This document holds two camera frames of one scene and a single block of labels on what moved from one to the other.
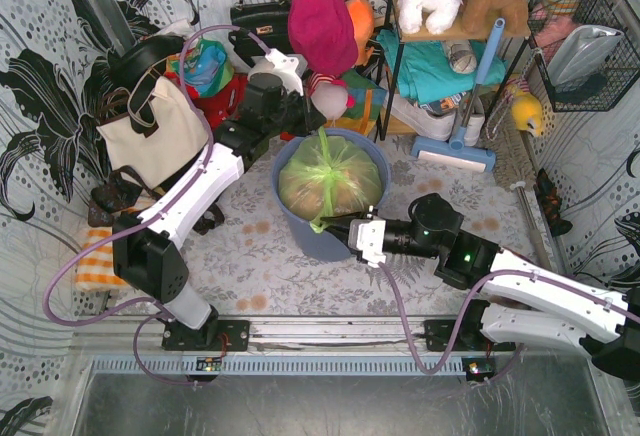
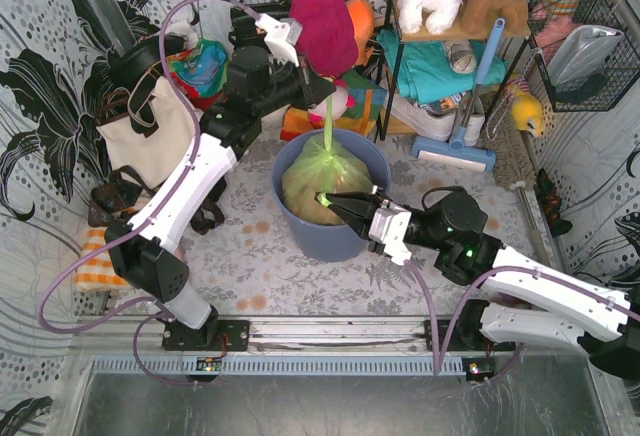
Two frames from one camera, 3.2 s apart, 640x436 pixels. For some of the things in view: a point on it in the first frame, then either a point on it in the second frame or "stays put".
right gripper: [353, 228] -> [373, 213]
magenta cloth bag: [322, 30] stays put
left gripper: [298, 107] -> [306, 86]
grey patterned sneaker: [460, 56] stays put
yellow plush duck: [527, 112] stays put
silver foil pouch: [579, 51] stays put
